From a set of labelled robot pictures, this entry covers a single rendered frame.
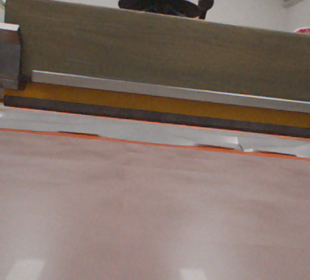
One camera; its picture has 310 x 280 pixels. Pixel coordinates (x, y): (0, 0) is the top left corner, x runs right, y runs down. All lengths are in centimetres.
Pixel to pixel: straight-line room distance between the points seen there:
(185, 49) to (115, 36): 6
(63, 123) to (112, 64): 10
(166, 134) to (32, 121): 9
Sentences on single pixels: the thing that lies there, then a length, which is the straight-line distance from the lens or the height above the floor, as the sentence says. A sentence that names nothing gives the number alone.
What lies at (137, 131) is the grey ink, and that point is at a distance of 20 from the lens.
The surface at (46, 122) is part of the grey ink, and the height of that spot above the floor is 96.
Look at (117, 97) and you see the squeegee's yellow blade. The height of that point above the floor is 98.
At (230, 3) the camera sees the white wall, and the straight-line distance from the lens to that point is 483.
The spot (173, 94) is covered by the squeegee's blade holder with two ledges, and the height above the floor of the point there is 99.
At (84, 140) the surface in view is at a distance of 17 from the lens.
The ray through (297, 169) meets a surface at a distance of 17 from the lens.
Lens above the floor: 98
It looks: 6 degrees down
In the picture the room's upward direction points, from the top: 6 degrees clockwise
